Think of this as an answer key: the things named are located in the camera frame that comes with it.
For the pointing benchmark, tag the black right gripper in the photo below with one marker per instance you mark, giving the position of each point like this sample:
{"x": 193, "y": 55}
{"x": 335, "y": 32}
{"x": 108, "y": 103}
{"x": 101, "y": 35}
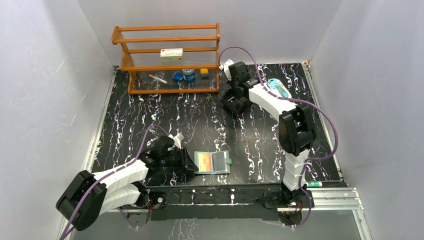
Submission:
{"x": 232, "y": 85}

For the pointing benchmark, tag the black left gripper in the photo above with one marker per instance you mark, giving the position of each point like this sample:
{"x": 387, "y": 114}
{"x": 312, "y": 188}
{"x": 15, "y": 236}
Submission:
{"x": 180, "y": 158}

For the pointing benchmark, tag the orange gold credit card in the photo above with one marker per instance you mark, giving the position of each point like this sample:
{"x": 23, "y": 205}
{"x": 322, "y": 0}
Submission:
{"x": 205, "y": 162}

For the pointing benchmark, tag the mint green card holder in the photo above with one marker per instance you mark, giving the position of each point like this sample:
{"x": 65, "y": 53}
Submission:
{"x": 220, "y": 162}

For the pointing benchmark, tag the black card storage box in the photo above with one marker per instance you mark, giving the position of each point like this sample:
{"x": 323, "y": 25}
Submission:
{"x": 235, "y": 99}

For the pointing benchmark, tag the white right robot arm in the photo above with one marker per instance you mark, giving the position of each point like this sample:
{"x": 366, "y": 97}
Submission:
{"x": 296, "y": 129}

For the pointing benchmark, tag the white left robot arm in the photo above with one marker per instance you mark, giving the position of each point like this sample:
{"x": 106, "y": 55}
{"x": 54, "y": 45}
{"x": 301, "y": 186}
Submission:
{"x": 90, "y": 195}

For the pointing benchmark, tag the yellow black sponge block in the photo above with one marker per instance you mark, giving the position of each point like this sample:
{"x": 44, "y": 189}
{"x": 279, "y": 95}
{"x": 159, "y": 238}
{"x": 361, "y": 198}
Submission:
{"x": 204, "y": 73}

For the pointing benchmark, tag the blue white packaged tool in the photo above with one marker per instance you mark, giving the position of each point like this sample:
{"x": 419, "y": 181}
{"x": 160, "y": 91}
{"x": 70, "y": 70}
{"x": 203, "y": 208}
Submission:
{"x": 278, "y": 88}

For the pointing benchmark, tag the blue round jar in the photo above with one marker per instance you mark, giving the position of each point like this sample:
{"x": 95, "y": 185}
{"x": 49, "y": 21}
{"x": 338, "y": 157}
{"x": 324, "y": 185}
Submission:
{"x": 188, "y": 74}

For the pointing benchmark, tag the orange wooden shelf rack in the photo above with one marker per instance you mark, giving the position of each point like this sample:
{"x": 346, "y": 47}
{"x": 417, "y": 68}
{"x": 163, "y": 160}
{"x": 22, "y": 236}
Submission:
{"x": 141, "y": 47}

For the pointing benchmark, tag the blue square lid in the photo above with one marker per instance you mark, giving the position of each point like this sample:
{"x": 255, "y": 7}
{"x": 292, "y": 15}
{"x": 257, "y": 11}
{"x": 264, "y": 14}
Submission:
{"x": 177, "y": 76}

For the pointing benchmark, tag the white medicine box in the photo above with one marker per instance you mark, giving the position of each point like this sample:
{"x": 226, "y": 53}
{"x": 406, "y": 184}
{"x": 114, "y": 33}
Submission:
{"x": 171, "y": 54}

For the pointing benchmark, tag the red white pen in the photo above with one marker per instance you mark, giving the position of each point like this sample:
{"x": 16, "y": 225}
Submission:
{"x": 158, "y": 79}

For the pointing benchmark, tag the green white marker pen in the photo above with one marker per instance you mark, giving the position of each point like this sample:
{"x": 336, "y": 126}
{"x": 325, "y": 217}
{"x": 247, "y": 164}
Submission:
{"x": 314, "y": 184}

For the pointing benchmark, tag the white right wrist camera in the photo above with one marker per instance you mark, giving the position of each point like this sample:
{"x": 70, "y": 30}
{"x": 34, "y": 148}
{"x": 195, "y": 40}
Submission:
{"x": 225, "y": 68}

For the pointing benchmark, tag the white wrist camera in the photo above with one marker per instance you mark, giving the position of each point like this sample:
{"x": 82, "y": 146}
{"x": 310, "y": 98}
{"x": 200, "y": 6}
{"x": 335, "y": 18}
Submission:
{"x": 177, "y": 139}
{"x": 225, "y": 68}

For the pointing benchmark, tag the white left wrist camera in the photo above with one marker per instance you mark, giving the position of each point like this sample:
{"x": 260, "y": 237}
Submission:
{"x": 177, "y": 139}

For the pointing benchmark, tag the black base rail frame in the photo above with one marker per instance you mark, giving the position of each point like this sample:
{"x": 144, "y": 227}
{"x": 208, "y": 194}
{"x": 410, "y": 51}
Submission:
{"x": 240, "y": 201}

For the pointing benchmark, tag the silver aluminium rail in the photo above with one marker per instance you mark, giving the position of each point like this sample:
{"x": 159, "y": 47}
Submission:
{"x": 335, "y": 198}

